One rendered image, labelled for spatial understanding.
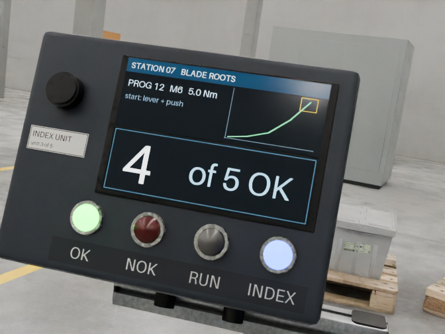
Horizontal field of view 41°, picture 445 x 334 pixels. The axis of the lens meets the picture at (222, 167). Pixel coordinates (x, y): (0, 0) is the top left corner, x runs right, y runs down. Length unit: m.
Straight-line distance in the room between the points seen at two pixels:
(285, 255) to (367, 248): 3.23
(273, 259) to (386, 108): 7.53
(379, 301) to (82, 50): 3.23
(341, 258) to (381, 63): 4.62
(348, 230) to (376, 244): 0.18
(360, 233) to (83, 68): 3.21
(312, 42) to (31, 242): 7.74
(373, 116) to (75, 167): 7.54
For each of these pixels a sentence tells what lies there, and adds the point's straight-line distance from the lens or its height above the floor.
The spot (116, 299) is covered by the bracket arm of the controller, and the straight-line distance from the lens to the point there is 0.54.
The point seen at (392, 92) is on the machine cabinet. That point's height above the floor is 1.27.
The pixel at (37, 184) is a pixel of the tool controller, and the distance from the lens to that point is 0.49.
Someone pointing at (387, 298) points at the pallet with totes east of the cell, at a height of 0.09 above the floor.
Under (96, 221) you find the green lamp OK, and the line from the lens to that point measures 0.46.
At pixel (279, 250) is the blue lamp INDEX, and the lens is 0.43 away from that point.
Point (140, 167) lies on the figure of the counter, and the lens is 0.46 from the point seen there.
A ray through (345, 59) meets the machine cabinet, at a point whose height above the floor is 1.62.
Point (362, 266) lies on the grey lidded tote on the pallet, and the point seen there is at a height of 0.21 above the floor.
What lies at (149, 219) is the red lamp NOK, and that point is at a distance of 0.45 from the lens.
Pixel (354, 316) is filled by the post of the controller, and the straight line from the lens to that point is 0.52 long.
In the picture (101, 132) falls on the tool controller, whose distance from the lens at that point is 0.48.
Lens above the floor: 1.24
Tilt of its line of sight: 9 degrees down
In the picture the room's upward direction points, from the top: 8 degrees clockwise
